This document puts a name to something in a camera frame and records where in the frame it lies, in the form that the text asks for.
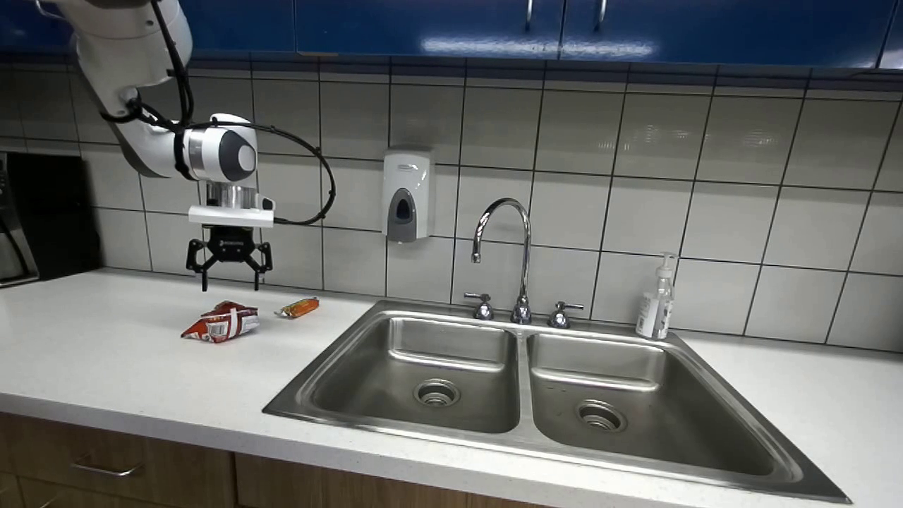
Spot stainless steel double sink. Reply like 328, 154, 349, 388
263, 296, 854, 502

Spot white wall soap dispenser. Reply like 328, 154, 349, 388
378, 149, 435, 245

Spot wooden base cabinet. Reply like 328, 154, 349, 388
0, 410, 544, 508

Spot metal drawer handle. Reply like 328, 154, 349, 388
70, 457, 142, 484

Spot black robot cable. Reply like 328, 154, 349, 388
97, 0, 338, 228

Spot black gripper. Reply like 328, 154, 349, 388
184, 225, 277, 293

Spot small orange yellow snack packet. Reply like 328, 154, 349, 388
273, 293, 323, 321

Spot black countertop appliance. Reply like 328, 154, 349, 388
0, 149, 104, 292

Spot chrome faucet handle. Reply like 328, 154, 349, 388
544, 299, 588, 330
464, 292, 496, 321

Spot clear pump soap bottle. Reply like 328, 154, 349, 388
633, 252, 681, 341

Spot blue glossy wall cabinets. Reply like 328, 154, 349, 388
0, 0, 903, 74

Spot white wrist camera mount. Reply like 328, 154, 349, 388
186, 203, 280, 231

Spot round sink drain strainer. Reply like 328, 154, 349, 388
572, 399, 627, 434
413, 375, 464, 410

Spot red chip packet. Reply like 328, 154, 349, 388
177, 299, 263, 348

